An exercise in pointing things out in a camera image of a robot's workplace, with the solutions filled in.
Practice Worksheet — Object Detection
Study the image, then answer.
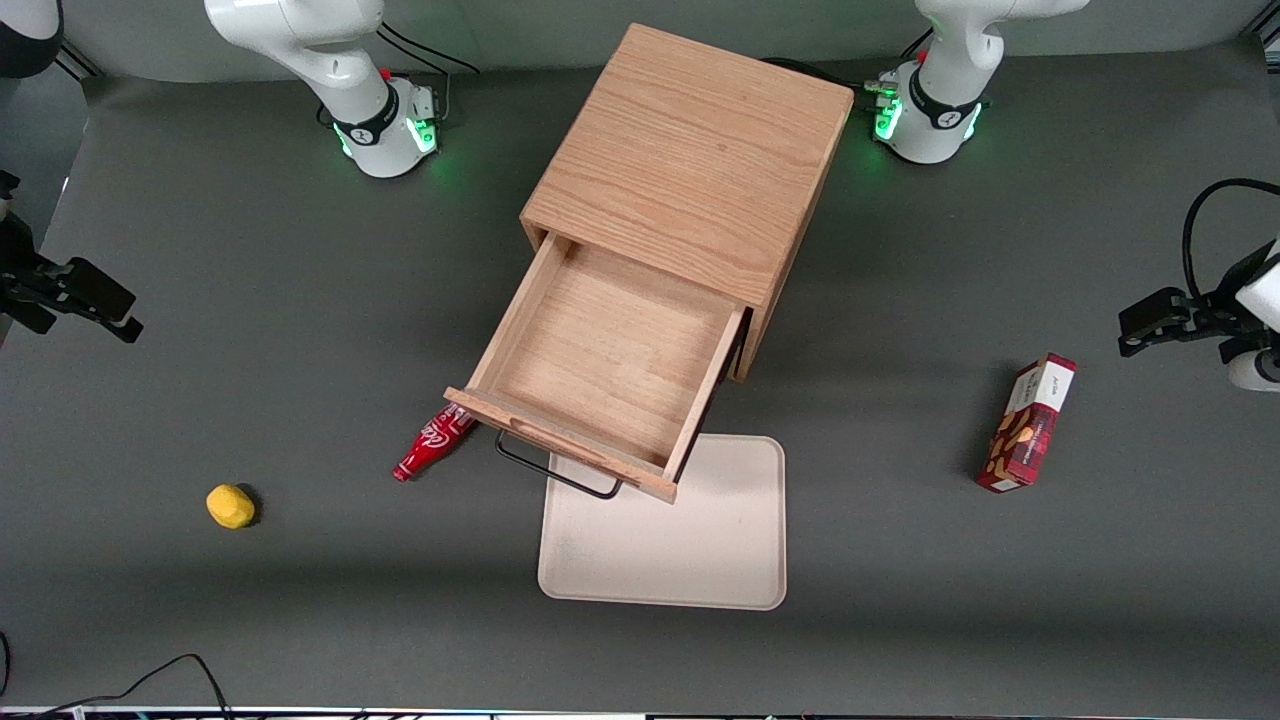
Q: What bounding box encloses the red cola bottle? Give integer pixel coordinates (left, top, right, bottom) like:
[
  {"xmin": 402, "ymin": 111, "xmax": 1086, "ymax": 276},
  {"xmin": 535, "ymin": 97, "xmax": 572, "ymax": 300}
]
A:
[{"xmin": 392, "ymin": 403, "xmax": 479, "ymax": 483}]

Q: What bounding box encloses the black base cable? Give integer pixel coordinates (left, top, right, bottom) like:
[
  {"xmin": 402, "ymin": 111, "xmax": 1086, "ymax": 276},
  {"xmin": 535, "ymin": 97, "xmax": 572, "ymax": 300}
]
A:
[
  {"xmin": 765, "ymin": 57, "xmax": 881, "ymax": 96},
  {"xmin": 378, "ymin": 22, "xmax": 481, "ymax": 77}
]

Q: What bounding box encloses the yellow lemon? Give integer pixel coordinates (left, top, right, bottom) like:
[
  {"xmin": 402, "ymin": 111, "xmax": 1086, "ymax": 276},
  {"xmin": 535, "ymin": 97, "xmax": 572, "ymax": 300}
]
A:
[{"xmin": 206, "ymin": 484, "xmax": 257, "ymax": 530}]

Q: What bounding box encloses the black left base cable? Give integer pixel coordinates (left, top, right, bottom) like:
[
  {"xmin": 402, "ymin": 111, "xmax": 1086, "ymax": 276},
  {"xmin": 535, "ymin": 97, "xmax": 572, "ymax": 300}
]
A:
[{"xmin": 765, "ymin": 57, "xmax": 881, "ymax": 96}]

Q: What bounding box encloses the red tartan shortbread box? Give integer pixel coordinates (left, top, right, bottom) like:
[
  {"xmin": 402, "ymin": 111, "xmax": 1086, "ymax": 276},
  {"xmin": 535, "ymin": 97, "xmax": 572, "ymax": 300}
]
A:
[{"xmin": 975, "ymin": 353, "xmax": 1078, "ymax": 493}]

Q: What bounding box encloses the black wire drawer handle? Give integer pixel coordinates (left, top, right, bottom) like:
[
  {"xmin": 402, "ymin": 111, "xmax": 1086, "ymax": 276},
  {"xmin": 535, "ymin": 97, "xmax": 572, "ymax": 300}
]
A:
[{"xmin": 495, "ymin": 428, "xmax": 624, "ymax": 500}]

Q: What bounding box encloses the oak wooden drawer cabinet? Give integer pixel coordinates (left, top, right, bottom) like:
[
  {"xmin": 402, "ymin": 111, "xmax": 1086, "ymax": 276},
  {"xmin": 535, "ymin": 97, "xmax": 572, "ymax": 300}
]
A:
[{"xmin": 520, "ymin": 22, "xmax": 858, "ymax": 383}]

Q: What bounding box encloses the beige plastic tray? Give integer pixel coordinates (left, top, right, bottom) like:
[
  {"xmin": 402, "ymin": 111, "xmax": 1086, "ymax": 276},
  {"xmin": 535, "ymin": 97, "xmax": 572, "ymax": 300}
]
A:
[{"xmin": 537, "ymin": 433, "xmax": 788, "ymax": 611}]

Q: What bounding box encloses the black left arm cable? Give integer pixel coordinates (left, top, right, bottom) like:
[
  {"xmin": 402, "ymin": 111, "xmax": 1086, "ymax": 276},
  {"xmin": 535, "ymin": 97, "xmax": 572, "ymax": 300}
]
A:
[{"xmin": 1182, "ymin": 178, "xmax": 1280, "ymax": 301}]

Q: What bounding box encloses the black cable at table edge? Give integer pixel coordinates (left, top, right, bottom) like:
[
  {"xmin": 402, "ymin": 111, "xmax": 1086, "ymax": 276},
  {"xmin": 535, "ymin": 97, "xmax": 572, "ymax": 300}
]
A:
[{"xmin": 0, "ymin": 654, "xmax": 233, "ymax": 720}]

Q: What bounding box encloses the black right base cable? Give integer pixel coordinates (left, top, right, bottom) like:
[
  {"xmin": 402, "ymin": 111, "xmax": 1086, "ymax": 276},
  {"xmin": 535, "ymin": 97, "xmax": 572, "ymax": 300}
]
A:
[{"xmin": 378, "ymin": 22, "xmax": 481, "ymax": 77}]

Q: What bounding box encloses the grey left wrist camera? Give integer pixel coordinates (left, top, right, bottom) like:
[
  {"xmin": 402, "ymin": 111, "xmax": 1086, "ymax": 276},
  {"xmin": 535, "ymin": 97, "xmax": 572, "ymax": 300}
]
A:
[{"xmin": 1228, "ymin": 345, "xmax": 1280, "ymax": 393}]

